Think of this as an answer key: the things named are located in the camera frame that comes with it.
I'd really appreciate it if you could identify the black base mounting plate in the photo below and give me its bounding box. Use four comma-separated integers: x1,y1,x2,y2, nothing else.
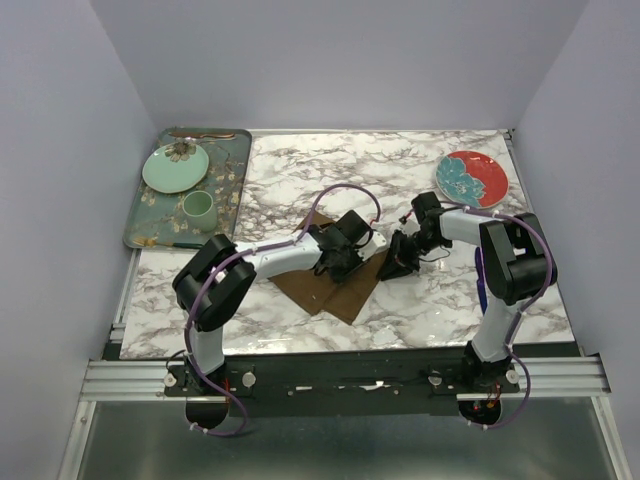
164,347,520,437

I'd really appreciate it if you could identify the mint green floral plate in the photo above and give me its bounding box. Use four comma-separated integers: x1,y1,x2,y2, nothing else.
142,140,210,194

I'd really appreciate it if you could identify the gold fork green handle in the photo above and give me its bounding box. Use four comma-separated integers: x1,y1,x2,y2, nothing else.
133,237,203,250

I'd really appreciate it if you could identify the teal floral serving tray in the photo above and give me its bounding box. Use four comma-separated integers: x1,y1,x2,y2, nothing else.
123,127,252,248

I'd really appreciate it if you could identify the blue handled knife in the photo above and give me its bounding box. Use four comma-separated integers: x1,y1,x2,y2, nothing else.
474,247,488,314

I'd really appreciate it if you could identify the brown fabric napkin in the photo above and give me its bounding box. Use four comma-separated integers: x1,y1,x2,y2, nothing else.
269,210,387,324

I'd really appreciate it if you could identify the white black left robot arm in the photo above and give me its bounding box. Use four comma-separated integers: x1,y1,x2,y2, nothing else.
173,210,387,395

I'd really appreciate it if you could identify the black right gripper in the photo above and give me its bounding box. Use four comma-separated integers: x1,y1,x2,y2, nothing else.
376,229,447,282

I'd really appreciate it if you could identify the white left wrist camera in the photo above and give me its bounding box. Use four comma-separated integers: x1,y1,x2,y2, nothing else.
356,231,388,262

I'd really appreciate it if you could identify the copper spoon on tray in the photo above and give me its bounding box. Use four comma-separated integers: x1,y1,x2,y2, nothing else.
169,131,236,141

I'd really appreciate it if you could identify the mint green cup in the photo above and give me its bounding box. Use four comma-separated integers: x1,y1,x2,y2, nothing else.
183,190,218,232

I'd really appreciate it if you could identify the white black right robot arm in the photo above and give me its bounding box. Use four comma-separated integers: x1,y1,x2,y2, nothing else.
378,192,557,392

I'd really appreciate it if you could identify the red and teal plate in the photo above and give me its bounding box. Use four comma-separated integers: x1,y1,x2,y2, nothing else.
435,150,509,209

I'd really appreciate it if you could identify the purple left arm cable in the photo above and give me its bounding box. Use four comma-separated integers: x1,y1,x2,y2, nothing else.
183,185,382,437

